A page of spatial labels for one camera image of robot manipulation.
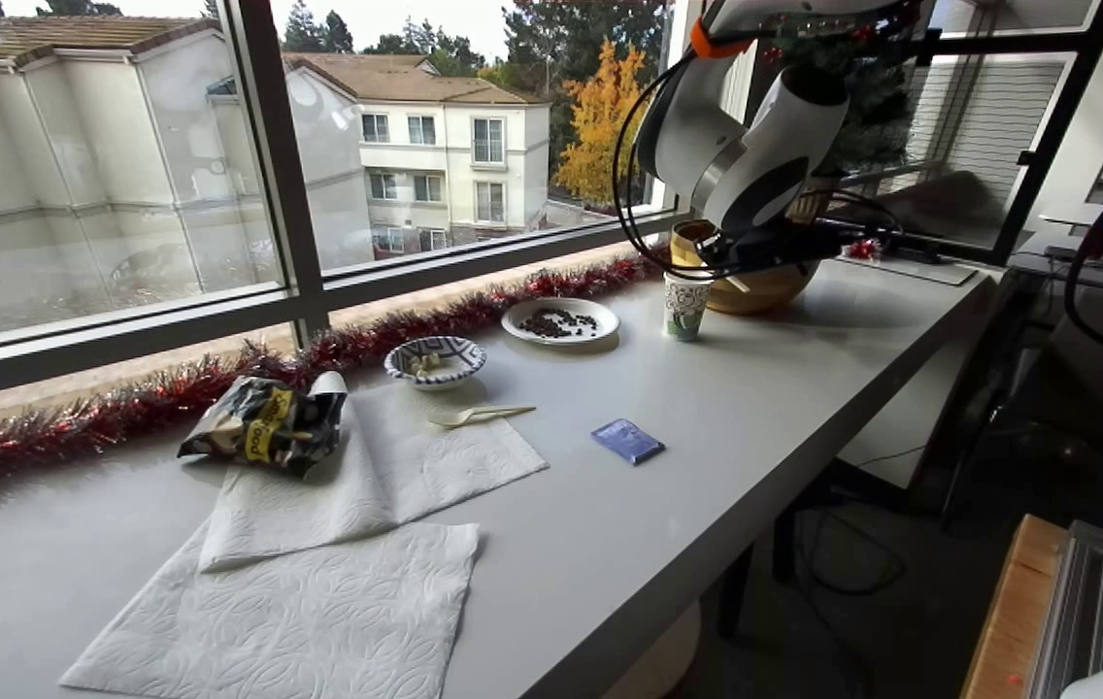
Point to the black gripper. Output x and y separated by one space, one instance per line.
763 246

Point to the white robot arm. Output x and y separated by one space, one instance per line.
772 95

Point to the patterned paper cup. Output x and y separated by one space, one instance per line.
685 306

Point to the large wooden bowl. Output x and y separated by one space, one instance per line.
757 294

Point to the white plate with dark bits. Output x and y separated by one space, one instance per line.
561 320

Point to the blue card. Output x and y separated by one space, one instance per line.
628 439

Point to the cream plastic fork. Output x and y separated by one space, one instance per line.
479 412

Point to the white popcorn pieces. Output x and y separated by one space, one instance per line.
430 361

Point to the blue patterned paper bowl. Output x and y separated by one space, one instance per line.
469 357

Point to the near white paper towel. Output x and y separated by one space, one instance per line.
394 469

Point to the white paper towel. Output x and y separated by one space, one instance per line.
394 469
368 619

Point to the crumpled snack bag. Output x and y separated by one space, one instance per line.
263 422

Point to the far white paper towel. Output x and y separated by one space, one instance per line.
368 619

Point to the red tinsel garland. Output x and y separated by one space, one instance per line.
117 412

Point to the aluminium rail frame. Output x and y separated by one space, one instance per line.
1072 627

